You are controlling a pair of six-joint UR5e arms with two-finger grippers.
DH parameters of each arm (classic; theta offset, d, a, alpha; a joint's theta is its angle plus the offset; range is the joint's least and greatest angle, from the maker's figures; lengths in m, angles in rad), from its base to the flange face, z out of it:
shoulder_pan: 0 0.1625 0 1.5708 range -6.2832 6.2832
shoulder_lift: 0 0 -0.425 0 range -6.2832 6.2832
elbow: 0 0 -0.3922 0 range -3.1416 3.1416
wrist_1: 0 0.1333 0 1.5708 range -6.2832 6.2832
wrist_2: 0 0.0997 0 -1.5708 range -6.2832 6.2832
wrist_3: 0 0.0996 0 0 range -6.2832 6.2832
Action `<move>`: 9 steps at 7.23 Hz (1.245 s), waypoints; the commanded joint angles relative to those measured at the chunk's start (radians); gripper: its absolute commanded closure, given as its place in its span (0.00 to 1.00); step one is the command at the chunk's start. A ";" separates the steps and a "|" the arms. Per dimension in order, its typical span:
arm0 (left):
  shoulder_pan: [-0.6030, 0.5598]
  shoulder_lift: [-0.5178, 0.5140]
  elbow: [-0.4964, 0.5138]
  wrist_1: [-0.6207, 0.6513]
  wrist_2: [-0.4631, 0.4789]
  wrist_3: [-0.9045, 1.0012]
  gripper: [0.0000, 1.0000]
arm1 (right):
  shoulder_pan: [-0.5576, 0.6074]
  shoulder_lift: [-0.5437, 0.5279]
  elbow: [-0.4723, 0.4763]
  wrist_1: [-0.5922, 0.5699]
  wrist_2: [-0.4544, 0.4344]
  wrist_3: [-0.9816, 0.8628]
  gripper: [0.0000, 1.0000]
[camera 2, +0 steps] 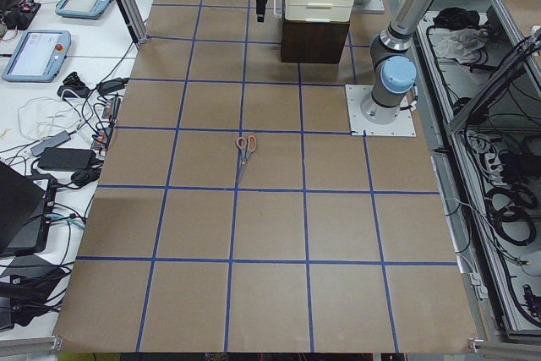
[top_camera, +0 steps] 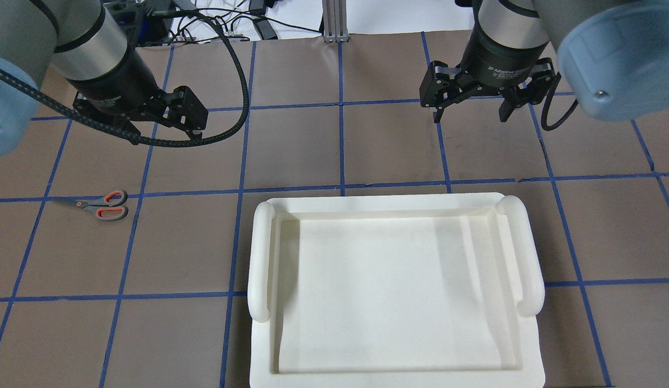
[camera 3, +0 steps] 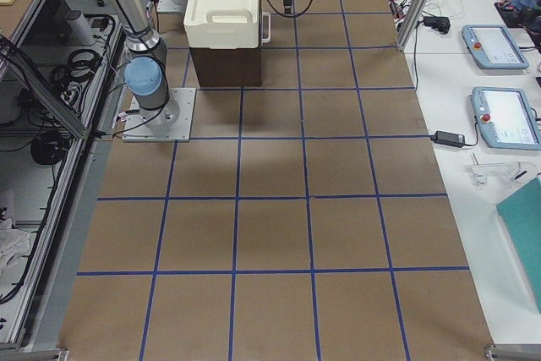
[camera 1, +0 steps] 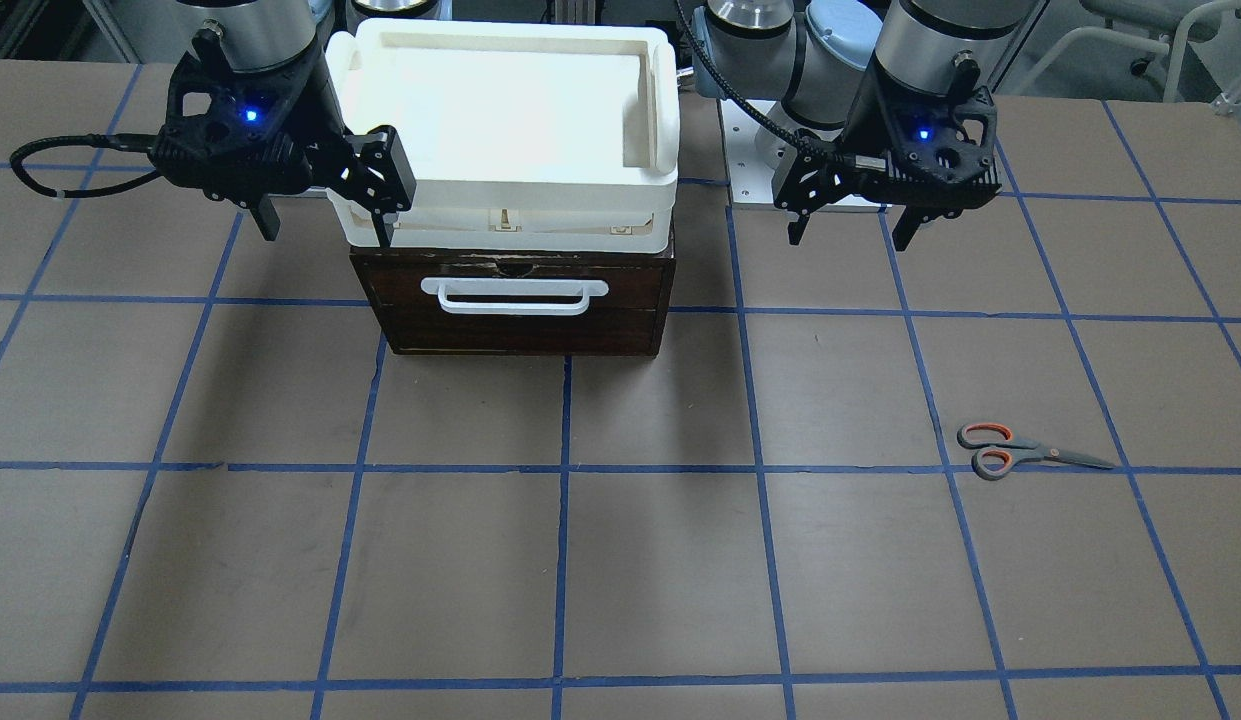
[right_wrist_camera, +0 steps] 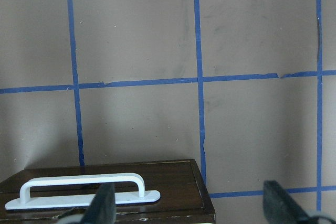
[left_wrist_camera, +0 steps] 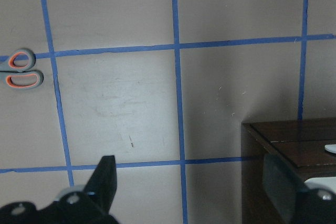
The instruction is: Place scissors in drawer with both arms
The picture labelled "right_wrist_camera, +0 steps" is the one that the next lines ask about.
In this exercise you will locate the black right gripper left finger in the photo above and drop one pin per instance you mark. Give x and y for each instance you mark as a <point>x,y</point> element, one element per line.
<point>103,206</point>

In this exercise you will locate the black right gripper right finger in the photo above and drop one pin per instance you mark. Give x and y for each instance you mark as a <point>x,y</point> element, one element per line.
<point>279,206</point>

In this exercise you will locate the white drawer handle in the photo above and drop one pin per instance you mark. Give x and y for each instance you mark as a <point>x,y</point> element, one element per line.
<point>25,201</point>

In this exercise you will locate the dark wooden drawer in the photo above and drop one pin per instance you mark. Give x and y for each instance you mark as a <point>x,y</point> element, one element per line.
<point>184,197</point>

